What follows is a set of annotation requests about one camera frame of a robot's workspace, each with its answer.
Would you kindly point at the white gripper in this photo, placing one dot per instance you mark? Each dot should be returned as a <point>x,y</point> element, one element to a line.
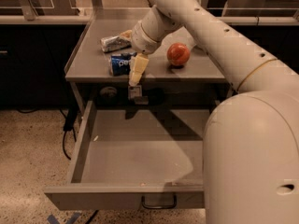
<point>140,41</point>

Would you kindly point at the blue crushed pepsi can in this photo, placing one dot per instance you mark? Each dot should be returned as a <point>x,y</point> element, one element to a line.
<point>120,63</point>

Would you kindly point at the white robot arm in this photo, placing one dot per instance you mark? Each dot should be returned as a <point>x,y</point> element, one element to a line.
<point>251,140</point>

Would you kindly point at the silver crushed can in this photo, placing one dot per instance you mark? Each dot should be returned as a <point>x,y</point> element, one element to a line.
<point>112,43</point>

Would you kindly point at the grey counter cabinet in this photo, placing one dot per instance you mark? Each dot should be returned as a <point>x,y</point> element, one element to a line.
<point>200,81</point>

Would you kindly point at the open grey drawer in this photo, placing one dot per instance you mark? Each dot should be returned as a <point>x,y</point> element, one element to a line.
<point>125,153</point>

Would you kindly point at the white label tag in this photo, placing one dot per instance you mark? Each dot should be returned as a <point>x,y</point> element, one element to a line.
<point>135,91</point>

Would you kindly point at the red apple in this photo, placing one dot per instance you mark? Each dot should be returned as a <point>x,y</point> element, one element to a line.
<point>178,54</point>

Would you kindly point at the blue tape on floor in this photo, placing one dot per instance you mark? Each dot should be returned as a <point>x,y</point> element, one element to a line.
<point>72,219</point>

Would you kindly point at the black metal drawer handle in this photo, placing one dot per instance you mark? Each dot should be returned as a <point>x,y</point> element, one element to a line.
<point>155,203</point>

